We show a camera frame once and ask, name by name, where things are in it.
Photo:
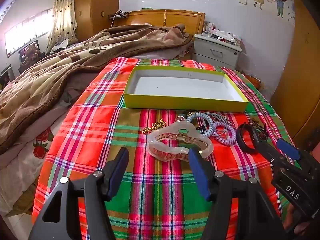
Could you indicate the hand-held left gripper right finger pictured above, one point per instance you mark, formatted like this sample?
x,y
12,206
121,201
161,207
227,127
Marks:
x,y
197,172

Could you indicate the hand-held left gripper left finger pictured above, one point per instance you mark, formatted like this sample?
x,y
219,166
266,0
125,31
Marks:
x,y
118,172

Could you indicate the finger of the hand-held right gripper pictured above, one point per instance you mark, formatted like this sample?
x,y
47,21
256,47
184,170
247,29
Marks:
x,y
265,150
287,148

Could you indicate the black wristband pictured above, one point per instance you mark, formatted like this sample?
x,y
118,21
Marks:
x,y
241,142

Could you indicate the clear plastic hair claw clip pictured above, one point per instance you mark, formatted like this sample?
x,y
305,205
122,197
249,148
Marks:
x,y
155,140

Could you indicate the yellow-green cardboard box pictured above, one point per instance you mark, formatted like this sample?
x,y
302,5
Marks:
x,y
180,87

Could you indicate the person's right hand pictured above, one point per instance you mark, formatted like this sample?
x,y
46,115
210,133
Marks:
x,y
291,217

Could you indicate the plaid cloth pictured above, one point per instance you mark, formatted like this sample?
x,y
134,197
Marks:
x,y
100,130

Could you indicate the wooden door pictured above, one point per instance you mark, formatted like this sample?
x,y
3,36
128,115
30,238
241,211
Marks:
x,y
300,80

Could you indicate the floral bed sheet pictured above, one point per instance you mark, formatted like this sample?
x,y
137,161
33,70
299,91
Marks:
x,y
37,140

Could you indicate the grey nightstand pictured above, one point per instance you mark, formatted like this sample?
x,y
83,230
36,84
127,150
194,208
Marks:
x,y
215,52

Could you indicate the brown patterned blanket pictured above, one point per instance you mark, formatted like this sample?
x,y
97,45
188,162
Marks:
x,y
50,80

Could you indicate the pile of papers and packets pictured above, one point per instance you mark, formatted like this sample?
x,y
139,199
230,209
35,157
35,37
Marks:
x,y
227,36

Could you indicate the clear glass cup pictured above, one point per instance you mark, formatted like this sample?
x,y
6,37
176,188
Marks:
x,y
208,28

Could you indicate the brown teddy bear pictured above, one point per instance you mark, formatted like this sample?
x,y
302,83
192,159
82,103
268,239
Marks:
x,y
30,52

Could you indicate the wooden headboard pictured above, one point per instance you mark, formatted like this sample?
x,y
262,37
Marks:
x,y
175,18

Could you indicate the power strip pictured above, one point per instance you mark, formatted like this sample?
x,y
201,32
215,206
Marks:
x,y
118,15

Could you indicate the dotted curtain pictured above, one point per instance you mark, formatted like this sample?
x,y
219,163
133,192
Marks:
x,y
63,17

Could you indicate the window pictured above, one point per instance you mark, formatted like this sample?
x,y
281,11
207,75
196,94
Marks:
x,y
27,30

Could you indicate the wooden wardrobe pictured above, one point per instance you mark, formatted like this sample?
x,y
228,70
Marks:
x,y
100,2

